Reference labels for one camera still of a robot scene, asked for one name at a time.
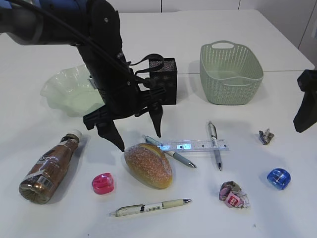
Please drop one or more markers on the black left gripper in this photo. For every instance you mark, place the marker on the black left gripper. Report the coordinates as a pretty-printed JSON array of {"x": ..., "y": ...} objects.
[{"x": 124, "y": 95}]

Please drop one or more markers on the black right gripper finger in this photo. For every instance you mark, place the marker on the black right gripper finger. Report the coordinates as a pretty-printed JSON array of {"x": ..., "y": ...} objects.
[{"x": 307, "y": 113}]

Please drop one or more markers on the sesame bread roll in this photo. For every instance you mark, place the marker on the sesame bread roll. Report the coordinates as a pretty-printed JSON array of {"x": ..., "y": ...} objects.
[{"x": 149, "y": 164}]

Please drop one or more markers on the small paper ball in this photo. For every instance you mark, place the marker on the small paper ball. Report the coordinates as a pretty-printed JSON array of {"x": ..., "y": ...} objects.
[{"x": 266, "y": 136}]

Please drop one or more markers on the large paper ball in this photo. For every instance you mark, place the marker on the large paper ball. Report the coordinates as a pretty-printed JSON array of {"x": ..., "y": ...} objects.
[{"x": 233, "y": 196}]

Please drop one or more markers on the brown drink bottle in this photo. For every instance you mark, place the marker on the brown drink bottle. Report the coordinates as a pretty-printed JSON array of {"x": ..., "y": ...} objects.
[{"x": 40, "y": 184}]

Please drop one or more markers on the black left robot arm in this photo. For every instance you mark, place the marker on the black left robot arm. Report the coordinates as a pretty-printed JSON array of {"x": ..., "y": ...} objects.
[{"x": 93, "y": 27}]

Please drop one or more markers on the teal white pen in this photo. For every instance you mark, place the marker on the teal white pen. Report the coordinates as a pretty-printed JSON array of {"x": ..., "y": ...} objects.
[{"x": 173, "y": 154}]

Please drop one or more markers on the black pen holder box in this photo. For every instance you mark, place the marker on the black pen holder box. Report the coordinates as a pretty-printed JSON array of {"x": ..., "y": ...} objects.
[{"x": 165, "y": 77}]

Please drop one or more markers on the blue pencil sharpener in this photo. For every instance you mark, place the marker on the blue pencil sharpener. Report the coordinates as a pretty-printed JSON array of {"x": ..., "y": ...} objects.
[{"x": 279, "y": 178}]

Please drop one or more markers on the pink pencil sharpener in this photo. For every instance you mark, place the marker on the pink pencil sharpener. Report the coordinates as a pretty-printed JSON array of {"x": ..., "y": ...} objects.
[{"x": 103, "y": 184}]

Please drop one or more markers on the green ruffled glass plate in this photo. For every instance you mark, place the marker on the green ruffled glass plate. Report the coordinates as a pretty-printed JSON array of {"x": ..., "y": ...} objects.
[{"x": 72, "y": 92}]

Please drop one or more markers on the grey white pen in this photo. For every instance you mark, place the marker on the grey white pen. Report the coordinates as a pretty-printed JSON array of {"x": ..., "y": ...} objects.
[{"x": 213, "y": 135}]

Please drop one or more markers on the green woven plastic basket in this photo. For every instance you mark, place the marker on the green woven plastic basket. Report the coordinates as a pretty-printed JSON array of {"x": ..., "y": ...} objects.
[{"x": 230, "y": 73}]

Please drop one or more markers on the cream white pen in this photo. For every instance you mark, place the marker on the cream white pen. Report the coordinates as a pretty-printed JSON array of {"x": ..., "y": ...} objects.
[{"x": 142, "y": 208}]

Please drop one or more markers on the clear plastic ruler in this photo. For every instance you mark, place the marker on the clear plastic ruler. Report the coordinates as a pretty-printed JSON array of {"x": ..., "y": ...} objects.
[{"x": 193, "y": 146}]

